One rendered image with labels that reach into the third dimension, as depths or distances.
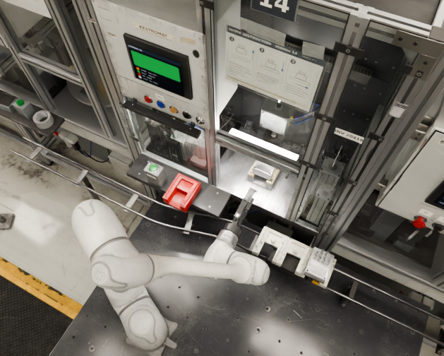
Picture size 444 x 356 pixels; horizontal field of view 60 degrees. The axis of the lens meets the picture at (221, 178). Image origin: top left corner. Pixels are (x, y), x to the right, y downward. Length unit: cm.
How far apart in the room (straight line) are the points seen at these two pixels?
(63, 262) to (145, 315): 135
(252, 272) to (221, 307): 46
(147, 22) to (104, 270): 76
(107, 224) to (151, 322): 59
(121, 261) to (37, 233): 198
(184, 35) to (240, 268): 85
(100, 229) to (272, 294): 104
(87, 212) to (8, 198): 212
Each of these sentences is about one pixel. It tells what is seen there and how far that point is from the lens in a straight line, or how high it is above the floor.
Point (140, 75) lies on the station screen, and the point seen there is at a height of 157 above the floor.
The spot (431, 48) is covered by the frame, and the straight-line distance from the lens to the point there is 101.
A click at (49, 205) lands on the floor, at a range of 319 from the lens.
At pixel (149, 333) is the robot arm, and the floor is 93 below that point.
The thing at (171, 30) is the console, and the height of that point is 181.
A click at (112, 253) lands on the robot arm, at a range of 119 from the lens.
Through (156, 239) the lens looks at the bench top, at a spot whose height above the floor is 68.
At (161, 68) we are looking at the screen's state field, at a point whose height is 165.
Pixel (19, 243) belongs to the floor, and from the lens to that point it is 315.
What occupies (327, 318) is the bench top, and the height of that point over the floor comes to 68.
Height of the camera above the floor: 260
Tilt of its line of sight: 60 degrees down
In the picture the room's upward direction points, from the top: 1 degrees counter-clockwise
